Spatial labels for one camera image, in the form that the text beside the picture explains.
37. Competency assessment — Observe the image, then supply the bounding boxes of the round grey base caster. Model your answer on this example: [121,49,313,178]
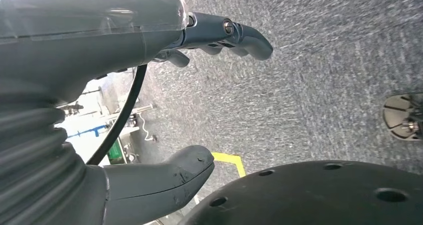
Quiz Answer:
[383,93,423,142]

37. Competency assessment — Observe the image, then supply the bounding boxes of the green box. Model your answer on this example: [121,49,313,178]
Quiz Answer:
[107,140,124,161]

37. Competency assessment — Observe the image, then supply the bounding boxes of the yellow floor tape square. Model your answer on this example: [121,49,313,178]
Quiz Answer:
[211,152,247,179]

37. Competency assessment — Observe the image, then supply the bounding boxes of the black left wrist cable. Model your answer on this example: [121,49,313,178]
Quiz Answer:
[86,64,148,166]

